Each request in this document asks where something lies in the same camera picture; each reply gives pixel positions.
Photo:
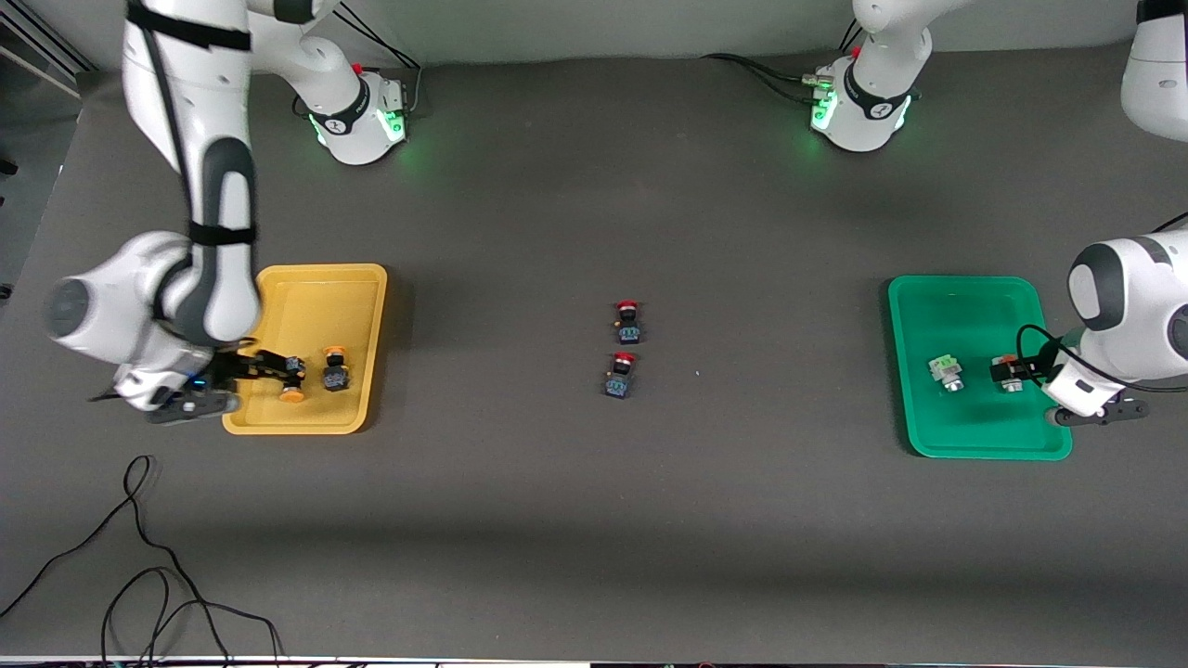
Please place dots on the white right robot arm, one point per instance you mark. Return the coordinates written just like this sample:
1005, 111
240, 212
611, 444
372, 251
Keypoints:
213, 186

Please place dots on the red push button, blue block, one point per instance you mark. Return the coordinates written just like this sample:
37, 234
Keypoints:
620, 376
628, 320

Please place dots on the dark grey table mat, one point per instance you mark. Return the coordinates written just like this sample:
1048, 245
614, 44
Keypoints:
594, 520

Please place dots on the yellow push button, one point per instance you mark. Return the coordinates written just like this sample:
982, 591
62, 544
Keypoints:
293, 395
335, 373

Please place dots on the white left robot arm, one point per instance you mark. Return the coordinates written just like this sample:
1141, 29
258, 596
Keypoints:
1132, 288

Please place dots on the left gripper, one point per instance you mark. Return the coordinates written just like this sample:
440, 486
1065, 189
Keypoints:
1030, 370

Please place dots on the yellow plastic tray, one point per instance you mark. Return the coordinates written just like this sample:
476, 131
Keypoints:
316, 315

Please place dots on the green plastic tray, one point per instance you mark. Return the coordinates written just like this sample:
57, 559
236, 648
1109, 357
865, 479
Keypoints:
965, 315

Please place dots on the aluminium frame rail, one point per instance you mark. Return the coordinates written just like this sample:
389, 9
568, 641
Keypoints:
46, 56

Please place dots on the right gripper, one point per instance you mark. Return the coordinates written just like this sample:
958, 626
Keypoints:
232, 367

